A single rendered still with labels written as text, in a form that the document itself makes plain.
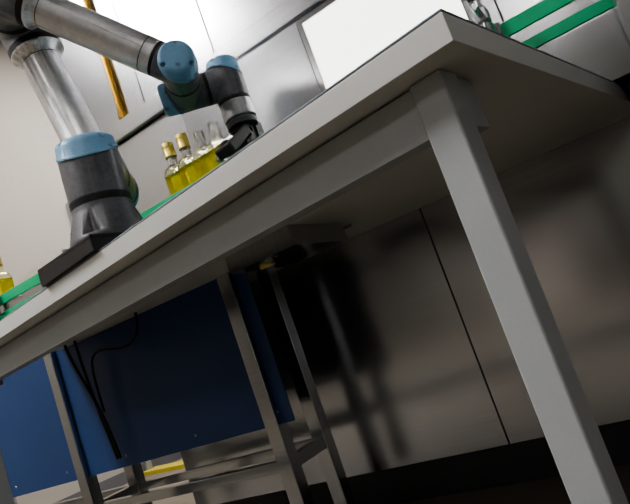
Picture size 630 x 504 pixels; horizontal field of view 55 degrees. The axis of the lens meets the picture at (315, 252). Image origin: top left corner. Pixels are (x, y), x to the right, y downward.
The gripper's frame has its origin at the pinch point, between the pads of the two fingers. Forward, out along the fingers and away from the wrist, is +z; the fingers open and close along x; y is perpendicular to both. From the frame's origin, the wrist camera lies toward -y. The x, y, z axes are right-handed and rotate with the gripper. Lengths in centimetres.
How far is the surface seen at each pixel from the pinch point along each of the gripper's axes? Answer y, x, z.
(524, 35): 18, -59, -11
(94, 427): 10, 87, 34
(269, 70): 34, 5, -44
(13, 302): 10, 108, -12
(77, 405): 10, 92, 26
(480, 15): 4, -55, -14
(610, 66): 15, -71, 3
